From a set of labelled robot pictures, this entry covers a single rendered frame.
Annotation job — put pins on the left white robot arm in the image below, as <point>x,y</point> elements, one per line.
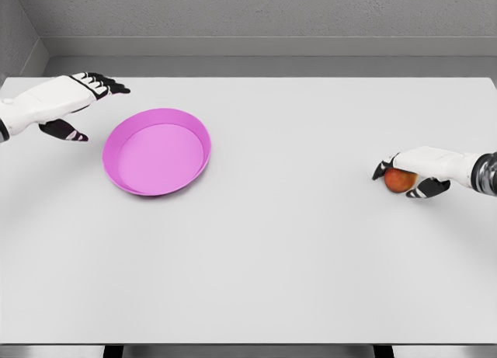
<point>15,115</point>

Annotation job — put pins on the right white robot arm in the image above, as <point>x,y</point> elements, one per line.
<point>481,171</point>

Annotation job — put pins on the pink round plate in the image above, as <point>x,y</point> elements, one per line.
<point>159,154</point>

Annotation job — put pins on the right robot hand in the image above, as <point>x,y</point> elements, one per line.
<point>423,164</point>

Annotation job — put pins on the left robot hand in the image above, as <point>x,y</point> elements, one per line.
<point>62,98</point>

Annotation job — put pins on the red apple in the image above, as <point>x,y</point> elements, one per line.
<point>400,180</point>

